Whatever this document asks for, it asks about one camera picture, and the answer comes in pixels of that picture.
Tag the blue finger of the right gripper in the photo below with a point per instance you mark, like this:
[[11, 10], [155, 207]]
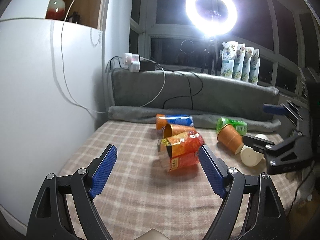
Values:
[[268, 147], [288, 109]]

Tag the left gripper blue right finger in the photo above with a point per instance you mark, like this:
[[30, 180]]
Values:
[[265, 216]]

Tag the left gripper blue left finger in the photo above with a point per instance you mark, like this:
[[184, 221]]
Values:
[[50, 217]]

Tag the white plastic cup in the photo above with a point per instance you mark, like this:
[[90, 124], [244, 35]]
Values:
[[250, 157]]

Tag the orange paper cup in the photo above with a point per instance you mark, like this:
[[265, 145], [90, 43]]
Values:
[[230, 138]]

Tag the orange tube cup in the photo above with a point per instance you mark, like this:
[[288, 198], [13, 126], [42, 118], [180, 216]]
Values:
[[174, 129]]

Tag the green can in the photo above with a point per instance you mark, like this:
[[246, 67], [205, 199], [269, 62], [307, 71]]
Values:
[[240, 126]]

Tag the white refill pouch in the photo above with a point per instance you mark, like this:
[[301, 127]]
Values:
[[246, 64], [239, 61], [254, 67], [228, 57]]

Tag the orange snack bag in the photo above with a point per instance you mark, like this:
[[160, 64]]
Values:
[[180, 151]]

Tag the grey sofa back cushion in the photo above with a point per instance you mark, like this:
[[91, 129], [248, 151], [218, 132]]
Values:
[[192, 91]]

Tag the plaid pink table mat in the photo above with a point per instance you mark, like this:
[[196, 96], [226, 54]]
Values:
[[140, 194]]

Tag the black tripod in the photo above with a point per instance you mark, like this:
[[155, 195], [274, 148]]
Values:
[[210, 57]]

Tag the blue orange snack can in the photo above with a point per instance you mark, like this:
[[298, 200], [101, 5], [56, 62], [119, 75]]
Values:
[[182, 120]]

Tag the black power adapter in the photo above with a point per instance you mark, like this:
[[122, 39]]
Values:
[[147, 65]]

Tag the white power strip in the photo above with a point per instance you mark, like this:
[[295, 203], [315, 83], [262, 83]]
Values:
[[132, 61]]

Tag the small dark jar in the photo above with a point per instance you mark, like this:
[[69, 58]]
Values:
[[74, 18]]

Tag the red white vase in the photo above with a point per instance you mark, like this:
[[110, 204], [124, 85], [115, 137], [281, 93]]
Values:
[[56, 9]]

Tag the ring light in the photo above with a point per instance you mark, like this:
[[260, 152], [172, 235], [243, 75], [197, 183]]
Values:
[[212, 17]]

